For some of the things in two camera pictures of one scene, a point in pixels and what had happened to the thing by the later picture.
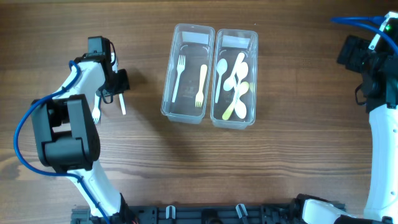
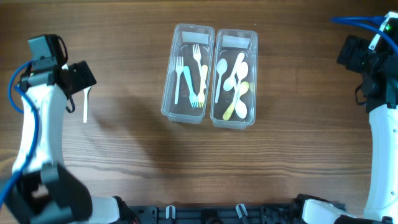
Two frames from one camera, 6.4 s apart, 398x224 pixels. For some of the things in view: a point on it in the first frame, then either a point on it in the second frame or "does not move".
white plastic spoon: (240, 110) does not move
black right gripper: (353, 48) does not move
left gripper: (125, 85) to (85, 78)
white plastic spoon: (242, 71) does not move
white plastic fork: (96, 111) to (193, 97)
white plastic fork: (122, 104) to (197, 56)
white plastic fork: (180, 69) does not move
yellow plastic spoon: (243, 88) does not move
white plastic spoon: (229, 83) does not move
